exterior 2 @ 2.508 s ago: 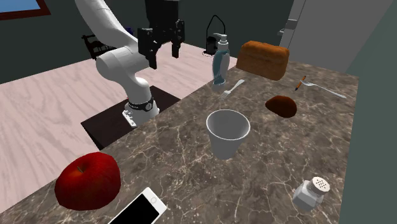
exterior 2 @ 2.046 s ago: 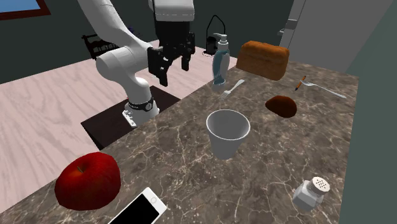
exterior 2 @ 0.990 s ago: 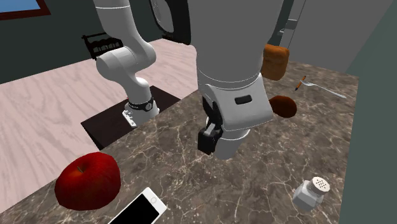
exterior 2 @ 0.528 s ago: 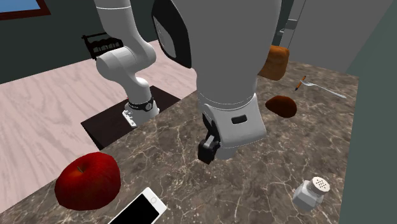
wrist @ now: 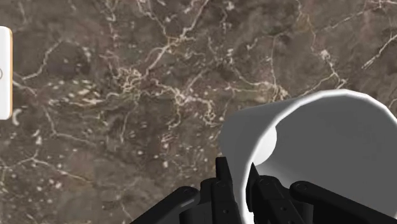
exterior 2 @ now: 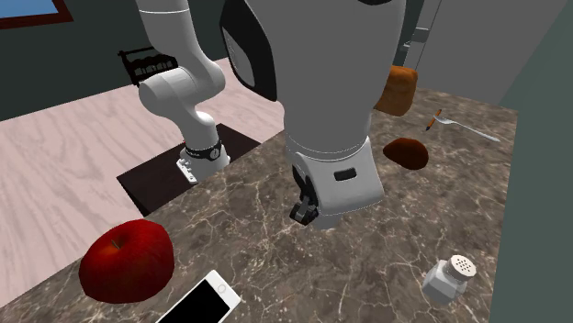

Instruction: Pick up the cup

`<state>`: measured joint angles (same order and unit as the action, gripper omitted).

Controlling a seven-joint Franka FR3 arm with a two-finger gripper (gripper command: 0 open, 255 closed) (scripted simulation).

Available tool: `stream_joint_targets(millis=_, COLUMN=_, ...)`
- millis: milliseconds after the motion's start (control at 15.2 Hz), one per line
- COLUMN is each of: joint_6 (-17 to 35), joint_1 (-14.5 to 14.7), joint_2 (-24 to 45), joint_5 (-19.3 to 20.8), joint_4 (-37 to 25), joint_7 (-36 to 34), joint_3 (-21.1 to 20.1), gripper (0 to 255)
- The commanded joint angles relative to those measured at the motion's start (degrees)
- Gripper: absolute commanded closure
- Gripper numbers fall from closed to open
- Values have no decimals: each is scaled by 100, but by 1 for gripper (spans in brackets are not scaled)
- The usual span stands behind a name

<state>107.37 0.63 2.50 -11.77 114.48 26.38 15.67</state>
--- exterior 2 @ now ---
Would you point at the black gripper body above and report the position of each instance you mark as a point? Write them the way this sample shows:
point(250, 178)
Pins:
point(304, 197)

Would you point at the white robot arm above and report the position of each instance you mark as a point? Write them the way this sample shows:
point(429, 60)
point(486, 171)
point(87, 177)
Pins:
point(326, 89)

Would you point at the dark brown bread roll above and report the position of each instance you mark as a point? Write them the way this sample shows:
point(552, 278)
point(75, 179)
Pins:
point(406, 153)

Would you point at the brown bread loaf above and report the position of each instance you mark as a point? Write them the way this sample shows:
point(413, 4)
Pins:
point(397, 91)

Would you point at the white smartphone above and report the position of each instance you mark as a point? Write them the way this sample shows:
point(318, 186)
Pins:
point(203, 302)

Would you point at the dark robot stand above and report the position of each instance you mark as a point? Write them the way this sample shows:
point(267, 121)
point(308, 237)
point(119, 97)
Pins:
point(156, 179)

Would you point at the orange pen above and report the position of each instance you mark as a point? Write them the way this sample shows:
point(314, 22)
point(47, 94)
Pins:
point(433, 119)

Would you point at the glass salt shaker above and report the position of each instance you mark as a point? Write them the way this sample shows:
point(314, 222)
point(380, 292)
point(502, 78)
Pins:
point(447, 279)

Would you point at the silver fork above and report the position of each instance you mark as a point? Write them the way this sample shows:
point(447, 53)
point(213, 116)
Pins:
point(465, 126)

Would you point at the red apple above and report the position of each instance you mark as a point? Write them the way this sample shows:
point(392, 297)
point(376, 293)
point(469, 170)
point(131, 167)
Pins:
point(127, 261)

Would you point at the grey door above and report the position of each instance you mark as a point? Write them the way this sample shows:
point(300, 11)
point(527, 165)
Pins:
point(474, 42)

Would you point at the brown framed wall picture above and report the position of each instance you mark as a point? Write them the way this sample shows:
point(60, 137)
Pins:
point(31, 11)

